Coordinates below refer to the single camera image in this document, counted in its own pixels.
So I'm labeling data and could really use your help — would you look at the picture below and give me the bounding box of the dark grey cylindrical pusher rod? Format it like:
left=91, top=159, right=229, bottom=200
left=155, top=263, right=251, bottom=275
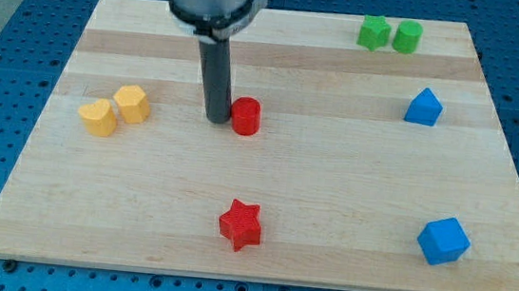
left=199, top=39, right=232, bottom=125

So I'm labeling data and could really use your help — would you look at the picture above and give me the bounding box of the red cylinder block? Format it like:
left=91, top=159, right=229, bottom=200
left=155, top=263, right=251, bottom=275
left=231, top=96, right=261, bottom=136

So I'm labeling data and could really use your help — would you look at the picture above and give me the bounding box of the green star block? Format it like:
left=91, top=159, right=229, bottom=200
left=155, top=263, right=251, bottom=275
left=356, top=14, right=391, bottom=51

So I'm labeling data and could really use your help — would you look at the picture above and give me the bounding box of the red star block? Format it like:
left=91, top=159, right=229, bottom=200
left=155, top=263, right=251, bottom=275
left=219, top=199, right=262, bottom=251

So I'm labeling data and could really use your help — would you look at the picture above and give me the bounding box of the yellow hexagon block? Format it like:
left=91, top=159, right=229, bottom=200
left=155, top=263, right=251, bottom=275
left=113, top=85, right=150, bottom=124

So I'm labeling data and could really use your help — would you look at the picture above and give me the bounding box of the yellow heart block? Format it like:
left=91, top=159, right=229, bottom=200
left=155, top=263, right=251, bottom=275
left=78, top=99, right=118, bottom=137

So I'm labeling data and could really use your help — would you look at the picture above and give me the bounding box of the green cylinder block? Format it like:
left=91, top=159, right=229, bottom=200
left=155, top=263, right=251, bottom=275
left=393, top=20, right=423, bottom=54

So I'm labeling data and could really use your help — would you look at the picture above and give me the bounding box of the light wooden board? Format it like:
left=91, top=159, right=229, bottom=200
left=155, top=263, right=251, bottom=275
left=0, top=0, right=519, bottom=291

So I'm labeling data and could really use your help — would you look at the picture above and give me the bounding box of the blue triangular prism block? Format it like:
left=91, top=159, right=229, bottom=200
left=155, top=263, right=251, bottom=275
left=403, top=88, right=444, bottom=126

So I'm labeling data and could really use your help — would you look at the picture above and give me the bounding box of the blue cube block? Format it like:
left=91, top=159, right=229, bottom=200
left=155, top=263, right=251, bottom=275
left=416, top=218, right=471, bottom=265

